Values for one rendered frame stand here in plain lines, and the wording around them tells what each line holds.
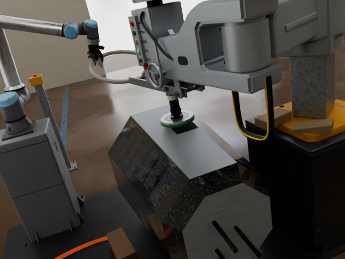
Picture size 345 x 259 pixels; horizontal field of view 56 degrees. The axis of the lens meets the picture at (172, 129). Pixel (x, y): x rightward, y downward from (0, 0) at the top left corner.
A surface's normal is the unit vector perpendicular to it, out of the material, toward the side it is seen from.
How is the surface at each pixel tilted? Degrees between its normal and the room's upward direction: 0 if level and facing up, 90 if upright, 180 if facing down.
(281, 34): 90
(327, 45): 90
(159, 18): 90
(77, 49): 90
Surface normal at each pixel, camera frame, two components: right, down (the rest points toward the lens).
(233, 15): -0.81, 0.36
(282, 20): 0.71, 0.15
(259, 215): 0.32, 0.31
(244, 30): -0.21, 0.42
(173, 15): 0.55, 0.22
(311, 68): -0.61, 0.41
